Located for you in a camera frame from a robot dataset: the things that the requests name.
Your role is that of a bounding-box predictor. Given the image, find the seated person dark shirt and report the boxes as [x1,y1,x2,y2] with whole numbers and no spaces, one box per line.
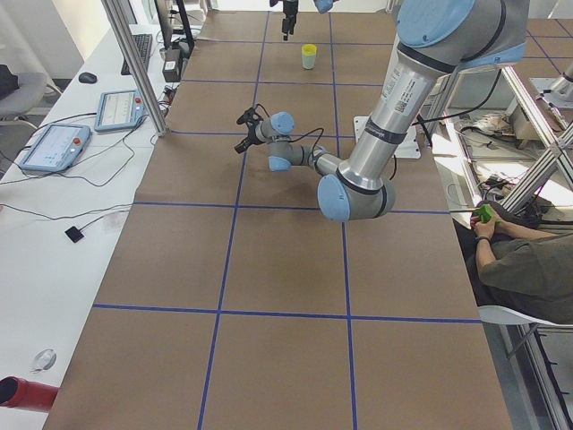
[452,201,572,324]

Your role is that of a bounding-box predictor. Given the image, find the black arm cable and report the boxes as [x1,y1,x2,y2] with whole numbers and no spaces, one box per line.
[286,126,326,162]

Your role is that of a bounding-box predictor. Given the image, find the red cylinder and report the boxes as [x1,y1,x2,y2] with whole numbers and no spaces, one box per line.
[1,376,58,412]

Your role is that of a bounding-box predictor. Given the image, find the aluminium frame post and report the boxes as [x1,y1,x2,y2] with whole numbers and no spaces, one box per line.
[101,0,168,137]

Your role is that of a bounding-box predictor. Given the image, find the black power adapter box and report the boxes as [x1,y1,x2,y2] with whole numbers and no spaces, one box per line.
[162,47,183,83]

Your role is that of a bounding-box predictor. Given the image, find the blue teach pendant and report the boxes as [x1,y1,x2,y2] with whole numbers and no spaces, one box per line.
[94,90,146,133]
[18,125,91,173]

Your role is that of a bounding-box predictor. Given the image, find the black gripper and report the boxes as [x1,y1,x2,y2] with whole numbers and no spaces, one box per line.
[234,120,267,154]
[281,0,298,41]

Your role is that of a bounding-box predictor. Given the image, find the yellow plastic cup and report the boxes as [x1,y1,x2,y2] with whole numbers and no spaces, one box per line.
[301,44,317,57]

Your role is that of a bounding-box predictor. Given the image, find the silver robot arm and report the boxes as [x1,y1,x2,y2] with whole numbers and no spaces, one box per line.
[281,0,334,41]
[235,0,529,221]

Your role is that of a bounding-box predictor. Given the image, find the small black square pad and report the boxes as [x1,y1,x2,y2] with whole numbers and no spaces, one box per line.
[64,226,84,243]

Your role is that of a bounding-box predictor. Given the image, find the black computer mouse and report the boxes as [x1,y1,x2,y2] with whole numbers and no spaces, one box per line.
[78,72,98,84]

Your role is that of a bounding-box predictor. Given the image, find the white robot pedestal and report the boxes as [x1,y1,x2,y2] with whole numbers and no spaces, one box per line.
[353,116,422,159]

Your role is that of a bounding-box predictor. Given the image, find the black keyboard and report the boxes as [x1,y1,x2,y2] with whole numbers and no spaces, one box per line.
[120,33,153,75]

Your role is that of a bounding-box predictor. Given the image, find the green handheld controller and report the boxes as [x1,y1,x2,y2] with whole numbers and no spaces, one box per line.
[473,203,494,223]

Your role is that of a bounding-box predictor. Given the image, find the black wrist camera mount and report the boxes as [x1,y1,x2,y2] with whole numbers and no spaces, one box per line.
[236,107,264,127]

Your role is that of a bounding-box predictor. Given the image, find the green plastic cup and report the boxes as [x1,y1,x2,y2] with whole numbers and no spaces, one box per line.
[302,52,316,70]

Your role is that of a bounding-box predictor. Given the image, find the near blue teach pendant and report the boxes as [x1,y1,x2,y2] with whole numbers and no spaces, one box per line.
[18,125,91,173]

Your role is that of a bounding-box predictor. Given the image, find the far blue teach pendant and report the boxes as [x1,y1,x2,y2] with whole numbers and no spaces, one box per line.
[94,90,146,133]

